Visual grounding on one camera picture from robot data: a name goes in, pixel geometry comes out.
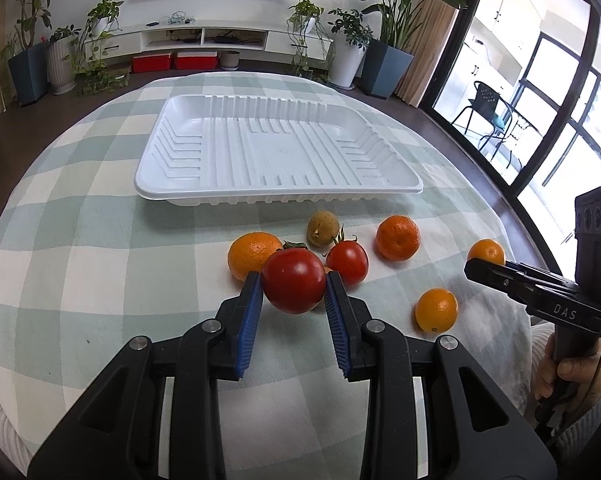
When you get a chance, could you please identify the large red tomato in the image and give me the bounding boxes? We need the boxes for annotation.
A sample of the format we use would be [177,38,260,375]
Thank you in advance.
[261,247,326,314]

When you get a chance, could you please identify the small orange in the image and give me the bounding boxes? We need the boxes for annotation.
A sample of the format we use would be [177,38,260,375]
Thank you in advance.
[414,288,459,334]
[467,238,506,266]

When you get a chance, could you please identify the black camera box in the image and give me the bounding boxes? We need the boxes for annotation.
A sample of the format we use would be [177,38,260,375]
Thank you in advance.
[575,188,601,305]

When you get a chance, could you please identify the white ribbed planter left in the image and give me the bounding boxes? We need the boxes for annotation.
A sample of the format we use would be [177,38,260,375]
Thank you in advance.
[46,37,76,96]

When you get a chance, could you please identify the beige curtain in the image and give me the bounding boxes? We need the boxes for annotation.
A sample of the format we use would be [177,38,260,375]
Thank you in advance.
[395,0,459,107]

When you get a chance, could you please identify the white tv cabinet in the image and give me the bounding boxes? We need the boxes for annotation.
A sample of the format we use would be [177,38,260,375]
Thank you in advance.
[98,20,331,63]

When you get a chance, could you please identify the white round planter right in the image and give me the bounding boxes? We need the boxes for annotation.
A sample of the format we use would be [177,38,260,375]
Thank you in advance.
[327,35,365,90]

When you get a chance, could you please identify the blue square planter right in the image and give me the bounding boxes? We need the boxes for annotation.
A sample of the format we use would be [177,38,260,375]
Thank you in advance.
[360,39,414,99]

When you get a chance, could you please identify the brown kiwi fruit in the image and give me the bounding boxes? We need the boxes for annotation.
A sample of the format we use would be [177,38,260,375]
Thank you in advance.
[307,210,340,247]

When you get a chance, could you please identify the dark orange mandarin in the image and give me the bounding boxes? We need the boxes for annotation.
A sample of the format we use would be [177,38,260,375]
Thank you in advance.
[375,214,421,261]

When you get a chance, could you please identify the small white pot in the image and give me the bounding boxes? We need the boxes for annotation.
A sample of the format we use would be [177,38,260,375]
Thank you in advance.
[219,50,240,72]

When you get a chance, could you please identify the red storage box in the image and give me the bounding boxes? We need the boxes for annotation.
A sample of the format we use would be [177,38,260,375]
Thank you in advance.
[131,52,171,74]
[174,51,218,70]

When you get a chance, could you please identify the right red storage box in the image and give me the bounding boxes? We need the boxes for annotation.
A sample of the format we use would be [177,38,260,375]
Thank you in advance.
[174,51,218,70]

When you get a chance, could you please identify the white plastic tray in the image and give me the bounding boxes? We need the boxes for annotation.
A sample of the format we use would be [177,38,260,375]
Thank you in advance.
[134,94,424,206]

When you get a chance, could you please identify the black balcony chair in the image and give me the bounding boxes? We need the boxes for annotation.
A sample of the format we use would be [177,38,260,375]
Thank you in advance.
[451,80,532,171]

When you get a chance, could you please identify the large orange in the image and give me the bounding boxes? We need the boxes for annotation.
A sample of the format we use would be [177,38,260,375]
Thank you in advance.
[227,232,283,282]

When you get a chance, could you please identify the person right hand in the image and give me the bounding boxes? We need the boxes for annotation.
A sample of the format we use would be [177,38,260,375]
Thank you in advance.
[531,334,601,418]

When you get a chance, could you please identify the green checkered tablecloth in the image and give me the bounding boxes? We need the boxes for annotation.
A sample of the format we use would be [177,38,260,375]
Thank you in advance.
[0,73,531,460]

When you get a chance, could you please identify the blue square planter left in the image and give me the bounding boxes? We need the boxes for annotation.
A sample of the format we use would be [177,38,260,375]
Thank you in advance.
[9,42,48,106]

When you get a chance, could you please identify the blue square planter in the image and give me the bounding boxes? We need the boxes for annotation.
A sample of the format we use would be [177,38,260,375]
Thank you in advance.
[360,39,414,99]
[9,42,48,106]

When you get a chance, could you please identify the left red storage box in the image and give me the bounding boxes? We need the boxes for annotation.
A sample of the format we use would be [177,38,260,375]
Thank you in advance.
[131,52,171,74]

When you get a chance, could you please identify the small red tomato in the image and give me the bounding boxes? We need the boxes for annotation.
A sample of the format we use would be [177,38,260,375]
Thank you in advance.
[325,229,370,287]

